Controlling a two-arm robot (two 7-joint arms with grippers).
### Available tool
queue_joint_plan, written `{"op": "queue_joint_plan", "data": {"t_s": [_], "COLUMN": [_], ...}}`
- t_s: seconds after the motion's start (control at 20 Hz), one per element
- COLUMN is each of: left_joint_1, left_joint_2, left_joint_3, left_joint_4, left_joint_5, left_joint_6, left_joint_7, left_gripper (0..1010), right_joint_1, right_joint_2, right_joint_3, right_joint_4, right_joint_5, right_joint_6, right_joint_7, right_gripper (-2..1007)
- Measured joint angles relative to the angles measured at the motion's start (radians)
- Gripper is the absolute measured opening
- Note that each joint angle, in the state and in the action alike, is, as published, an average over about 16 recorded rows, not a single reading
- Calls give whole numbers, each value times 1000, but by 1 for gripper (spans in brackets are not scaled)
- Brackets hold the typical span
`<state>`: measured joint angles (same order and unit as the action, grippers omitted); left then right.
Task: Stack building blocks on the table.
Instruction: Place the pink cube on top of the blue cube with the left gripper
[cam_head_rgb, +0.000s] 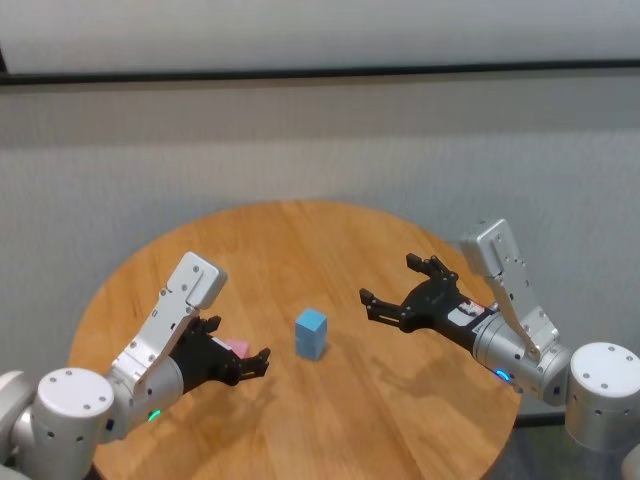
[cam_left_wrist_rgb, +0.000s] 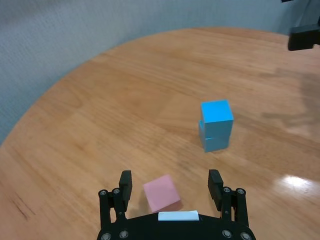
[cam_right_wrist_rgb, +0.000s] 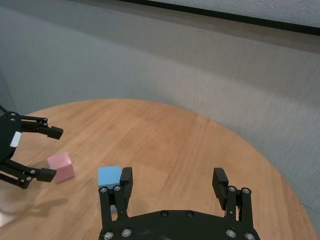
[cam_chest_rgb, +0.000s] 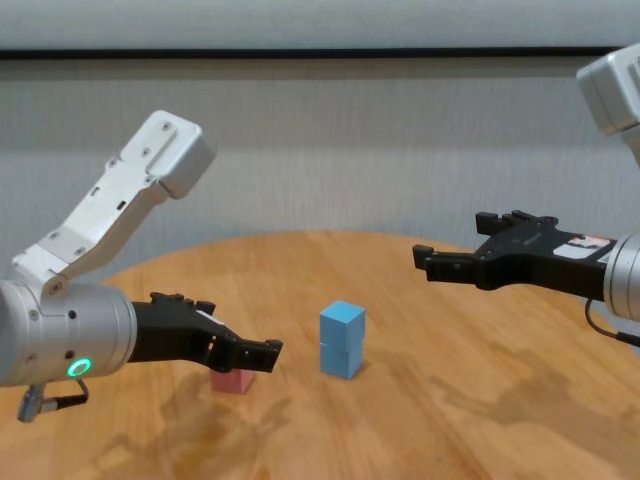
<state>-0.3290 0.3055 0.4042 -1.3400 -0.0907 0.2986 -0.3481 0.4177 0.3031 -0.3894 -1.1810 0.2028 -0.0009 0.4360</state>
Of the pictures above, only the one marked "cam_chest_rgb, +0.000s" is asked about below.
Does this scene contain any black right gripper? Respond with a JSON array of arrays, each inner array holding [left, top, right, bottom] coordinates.
[[412, 209, 619, 302]]

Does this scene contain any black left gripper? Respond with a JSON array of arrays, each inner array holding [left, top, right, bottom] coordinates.
[[127, 292, 285, 375]]

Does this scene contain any blue cube block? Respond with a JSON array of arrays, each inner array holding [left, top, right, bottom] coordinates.
[[319, 299, 367, 347], [319, 342, 365, 381]]

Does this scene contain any pink cube block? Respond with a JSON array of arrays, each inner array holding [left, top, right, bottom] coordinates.
[[209, 368, 256, 395]]

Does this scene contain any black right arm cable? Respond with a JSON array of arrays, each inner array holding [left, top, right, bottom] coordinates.
[[584, 297, 640, 349]]

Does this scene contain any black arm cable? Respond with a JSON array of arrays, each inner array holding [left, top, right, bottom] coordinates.
[[17, 377, 91, 424], [584, 297, 640, 349]]

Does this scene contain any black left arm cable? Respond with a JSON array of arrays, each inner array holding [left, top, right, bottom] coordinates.
[[17, 377, 91, 424]]

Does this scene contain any black wall rail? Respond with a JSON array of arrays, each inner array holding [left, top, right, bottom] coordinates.
[[0, 46, 626, 62]]

